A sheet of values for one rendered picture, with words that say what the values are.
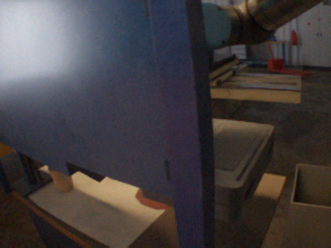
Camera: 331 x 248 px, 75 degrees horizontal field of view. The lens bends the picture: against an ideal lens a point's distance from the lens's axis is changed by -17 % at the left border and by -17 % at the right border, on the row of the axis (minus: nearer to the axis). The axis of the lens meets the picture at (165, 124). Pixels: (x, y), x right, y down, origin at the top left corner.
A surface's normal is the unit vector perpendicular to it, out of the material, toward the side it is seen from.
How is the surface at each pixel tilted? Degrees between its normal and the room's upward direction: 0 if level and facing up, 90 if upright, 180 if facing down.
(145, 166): 90
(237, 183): 0
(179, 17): 90
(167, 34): 90
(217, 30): 90
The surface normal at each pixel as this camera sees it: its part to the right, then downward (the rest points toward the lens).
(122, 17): -0.55, 0.35
